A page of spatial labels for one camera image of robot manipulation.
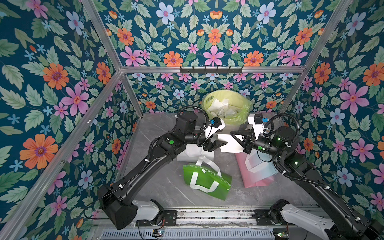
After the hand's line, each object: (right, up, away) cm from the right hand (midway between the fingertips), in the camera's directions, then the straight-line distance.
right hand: (235, 129), depth 59 cm
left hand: (-4, -3, +3) cm, 6 cm away
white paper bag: (-19, -14, +24) cm, 34 cm away
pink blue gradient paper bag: (+13, -22, +15) cm, 29 cm away
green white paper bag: (-12, -22, +9) cm, 27 cm away
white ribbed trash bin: (+2, +1, +23) cm, 23 cm away
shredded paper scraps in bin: (0, +13, +39) cm, 41 cm away
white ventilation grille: (-5, -50, +11) cm, 52 cm away
